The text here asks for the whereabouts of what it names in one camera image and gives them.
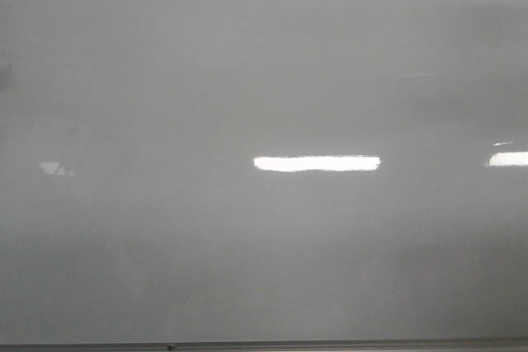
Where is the white glossy whiteboard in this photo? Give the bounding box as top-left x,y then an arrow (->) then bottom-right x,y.
1,0 -> 527,344

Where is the grey aluminium whiteboard frame rail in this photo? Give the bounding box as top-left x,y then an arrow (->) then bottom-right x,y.
1,337 -> 527,351

